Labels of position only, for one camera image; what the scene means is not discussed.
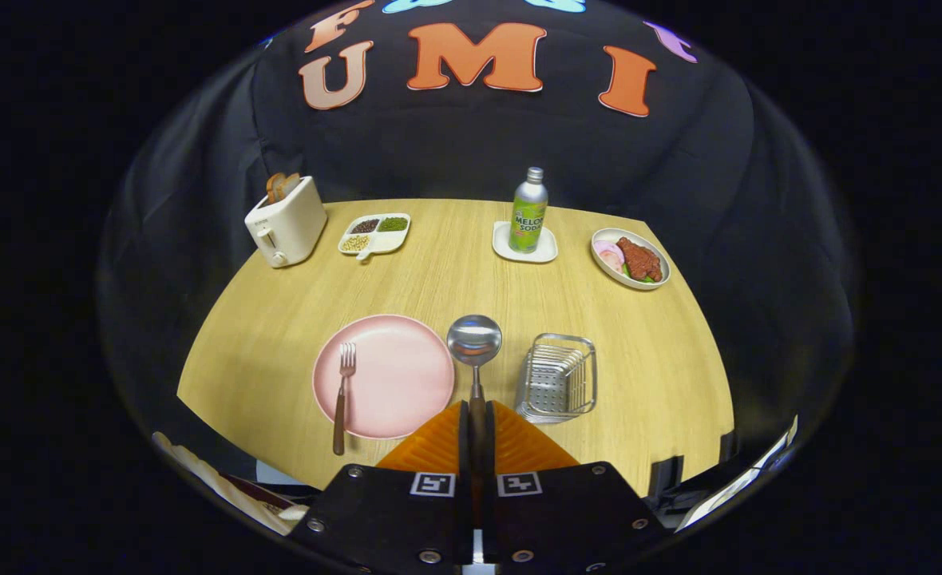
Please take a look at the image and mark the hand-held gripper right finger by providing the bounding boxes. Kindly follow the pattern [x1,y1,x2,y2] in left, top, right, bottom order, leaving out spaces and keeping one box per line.
[483,401,671,572]

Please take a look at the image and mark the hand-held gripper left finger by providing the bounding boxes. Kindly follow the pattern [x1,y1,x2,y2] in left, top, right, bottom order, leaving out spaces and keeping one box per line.
[287,401,472,572]

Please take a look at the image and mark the metal fork with brown handle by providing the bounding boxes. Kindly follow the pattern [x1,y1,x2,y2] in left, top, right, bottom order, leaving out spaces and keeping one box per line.
[332,343,358,456]

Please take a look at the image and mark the metal spoon with brown handle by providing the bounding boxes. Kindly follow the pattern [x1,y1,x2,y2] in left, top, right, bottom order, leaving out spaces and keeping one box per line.
[447,315,504,472]

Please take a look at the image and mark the pink round plate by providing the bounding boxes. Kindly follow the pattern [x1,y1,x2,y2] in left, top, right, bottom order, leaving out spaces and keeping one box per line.
[312,315,456,440]

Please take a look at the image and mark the white panel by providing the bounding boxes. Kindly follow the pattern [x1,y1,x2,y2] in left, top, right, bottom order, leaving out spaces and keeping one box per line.
[675,415,799,532]

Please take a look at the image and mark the round white food plate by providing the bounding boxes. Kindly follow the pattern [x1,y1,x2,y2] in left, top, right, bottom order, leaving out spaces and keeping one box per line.
[591,228,671,290]

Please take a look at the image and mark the white square coaster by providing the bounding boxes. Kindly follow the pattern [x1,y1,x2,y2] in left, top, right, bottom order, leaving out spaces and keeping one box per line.
[493,221,559,264]

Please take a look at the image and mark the red meat piece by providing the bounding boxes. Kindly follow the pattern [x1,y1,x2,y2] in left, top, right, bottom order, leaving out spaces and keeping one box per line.
[616,237,663,282]

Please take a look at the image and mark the white divided dish with beans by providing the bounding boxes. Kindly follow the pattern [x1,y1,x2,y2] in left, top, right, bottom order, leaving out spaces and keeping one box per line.
[338,212,411,262]

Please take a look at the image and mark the cream toaster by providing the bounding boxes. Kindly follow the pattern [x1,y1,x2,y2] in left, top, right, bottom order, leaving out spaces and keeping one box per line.
[245,176,329,268]

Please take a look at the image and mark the green label soda bottle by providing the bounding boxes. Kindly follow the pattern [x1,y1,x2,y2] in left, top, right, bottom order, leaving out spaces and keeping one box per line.
[509,167,549,254]

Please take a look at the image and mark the brown toast slices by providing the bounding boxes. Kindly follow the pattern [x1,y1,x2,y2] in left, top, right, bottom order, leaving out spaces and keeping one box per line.
[266,172,302,204]

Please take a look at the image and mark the black backdrop cloth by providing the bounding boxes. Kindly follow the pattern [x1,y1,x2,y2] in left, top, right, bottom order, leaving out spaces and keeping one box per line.
[96,0,859,480]

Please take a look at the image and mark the metal wire basket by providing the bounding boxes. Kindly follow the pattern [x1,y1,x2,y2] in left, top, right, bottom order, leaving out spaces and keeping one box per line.
[515,333,598,423]

